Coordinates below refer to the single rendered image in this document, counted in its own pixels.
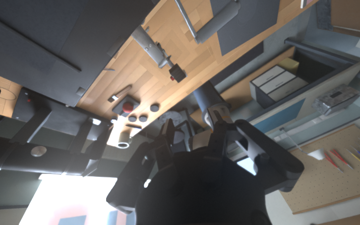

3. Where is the grey box with red button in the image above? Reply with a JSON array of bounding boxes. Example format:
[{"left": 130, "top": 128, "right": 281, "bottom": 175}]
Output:
[{"left": 112, "top": 95, "right": 141, "bottom": 118}]

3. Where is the yellow screwdriver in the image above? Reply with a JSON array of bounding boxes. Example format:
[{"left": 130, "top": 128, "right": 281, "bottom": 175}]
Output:
[{"left": 345, "top": 148, "right": 360, "bottom": 164}]

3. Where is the dark grey hard transit case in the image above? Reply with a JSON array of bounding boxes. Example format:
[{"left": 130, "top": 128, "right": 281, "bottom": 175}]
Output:
[{"left": 0, "top": 0, "right": 161, "bottom": 108}]

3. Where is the silver-rimmed grey cylinder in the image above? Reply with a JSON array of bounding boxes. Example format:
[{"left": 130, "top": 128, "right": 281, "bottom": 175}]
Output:
[{"left": 117, "top": 131, "right": 133, "bottom": 149}]

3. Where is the speckled grey round plate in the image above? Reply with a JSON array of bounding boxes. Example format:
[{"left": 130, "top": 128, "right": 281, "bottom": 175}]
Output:
[{"left": 158, "top": 111, "right": 184, "bottom": 126}]

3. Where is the grey cylinder tool with handle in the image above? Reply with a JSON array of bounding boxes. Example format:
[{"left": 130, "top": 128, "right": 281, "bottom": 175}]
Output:
[{"left": 174, "top": 0, "right": 242, "bottom": 45}]

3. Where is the grey metallic box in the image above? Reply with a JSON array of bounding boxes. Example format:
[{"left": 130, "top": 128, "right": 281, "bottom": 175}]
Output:
[{"left": 311, "top": 84, "right": 360, "bottom": 116}]

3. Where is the small grey brown-handled tool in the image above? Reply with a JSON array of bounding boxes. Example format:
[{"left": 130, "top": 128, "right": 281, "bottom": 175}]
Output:
[{"left": 107, "top": 84, "right": 133, "bottom": 103}]

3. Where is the white cone lamp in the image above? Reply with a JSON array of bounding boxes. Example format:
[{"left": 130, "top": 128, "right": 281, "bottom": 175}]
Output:
[{"left": 306, "top": 149, "right": 326, "bottom": 162}]

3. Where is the grey tool with black knob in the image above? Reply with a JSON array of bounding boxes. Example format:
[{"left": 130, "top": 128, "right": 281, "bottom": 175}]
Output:
[{"left": 131, "top": 25, "right": 187, "bottom": 83}]

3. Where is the yellow box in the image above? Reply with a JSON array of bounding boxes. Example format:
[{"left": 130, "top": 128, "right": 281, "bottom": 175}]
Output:
[{"left": 277, "top": 57, "right": 300, "bottom": 75}]

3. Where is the speckled grey block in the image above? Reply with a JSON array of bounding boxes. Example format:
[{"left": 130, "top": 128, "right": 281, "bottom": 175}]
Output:
[{"left": 315, "top": 0, "right": 334, "bottom": 31}]

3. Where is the tan pegboard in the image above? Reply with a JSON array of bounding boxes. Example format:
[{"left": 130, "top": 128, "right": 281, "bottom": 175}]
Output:
[{"left": 279, "top": 123, "right": 360, "bottom": 215}]

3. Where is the grey drawer cabinet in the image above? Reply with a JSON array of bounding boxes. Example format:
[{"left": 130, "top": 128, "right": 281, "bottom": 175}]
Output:
[{"left": 249, "top": 64, "right": 309, "bottom": 109}]

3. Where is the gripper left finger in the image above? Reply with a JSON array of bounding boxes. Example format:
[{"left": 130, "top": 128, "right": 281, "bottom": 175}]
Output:
[{"left": 106, "top": 118, "right": 176, "bottom": 215}]

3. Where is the dark grey bench mat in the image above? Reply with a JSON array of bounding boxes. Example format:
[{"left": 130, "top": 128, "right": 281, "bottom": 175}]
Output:
[{"left": 209, "top": 0, "right": 281, "bottom": 57}]

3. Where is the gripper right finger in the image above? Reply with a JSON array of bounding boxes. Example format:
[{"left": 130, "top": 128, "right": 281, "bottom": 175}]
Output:
[{"left": 209, "top": 119, "right": 305, "bottom": 193}]

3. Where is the black stand with clamps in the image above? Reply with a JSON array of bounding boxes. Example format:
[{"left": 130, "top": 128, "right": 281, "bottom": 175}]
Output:
[{"left": 0, "top": 87, "right": 116, "bottom": 177}]

